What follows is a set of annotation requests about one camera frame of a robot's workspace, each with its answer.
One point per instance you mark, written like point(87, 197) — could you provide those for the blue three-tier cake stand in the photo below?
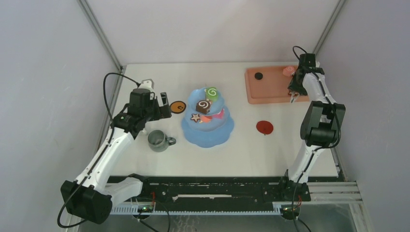
point(207, 135)

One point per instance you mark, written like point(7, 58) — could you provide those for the pink cake slice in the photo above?
point(205, 119)

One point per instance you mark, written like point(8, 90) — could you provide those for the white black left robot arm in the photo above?
point(88, 196)

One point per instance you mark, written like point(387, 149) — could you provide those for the dark green glazed mug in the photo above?
point(158, 141)

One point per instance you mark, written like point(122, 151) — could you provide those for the green swirl roll cake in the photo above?
point(211, 94)

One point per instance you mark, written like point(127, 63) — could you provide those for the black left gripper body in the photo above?
point(153, 112)

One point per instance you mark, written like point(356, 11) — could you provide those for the white star cookie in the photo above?
point(196, 118)

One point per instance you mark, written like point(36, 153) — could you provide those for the brown swirl roll cake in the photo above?
point(203, 106)

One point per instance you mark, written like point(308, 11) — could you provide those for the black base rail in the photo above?
point(220, 194)

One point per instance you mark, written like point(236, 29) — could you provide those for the pink rectangular tray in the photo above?
point(273, 88)

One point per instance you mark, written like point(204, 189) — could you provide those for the magenta swirl roll cake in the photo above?
point(219, 115)

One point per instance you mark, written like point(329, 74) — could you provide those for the black round cookie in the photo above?
point(258, 76)

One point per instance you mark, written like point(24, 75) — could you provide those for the light pink swirl roll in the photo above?
point(289, 71)

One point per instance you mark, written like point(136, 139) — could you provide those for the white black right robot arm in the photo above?
point(320, 128)

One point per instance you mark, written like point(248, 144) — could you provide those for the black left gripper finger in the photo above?
point(165, 112)
point(164, 99)

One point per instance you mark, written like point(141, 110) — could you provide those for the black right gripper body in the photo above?
point(296, 85)

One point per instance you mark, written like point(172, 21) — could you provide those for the orange round coaster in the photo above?
point(178, 107)

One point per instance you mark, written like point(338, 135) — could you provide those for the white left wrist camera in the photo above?
point(147, 84)

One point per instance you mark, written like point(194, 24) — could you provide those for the red round coaster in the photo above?
point(264, 127)

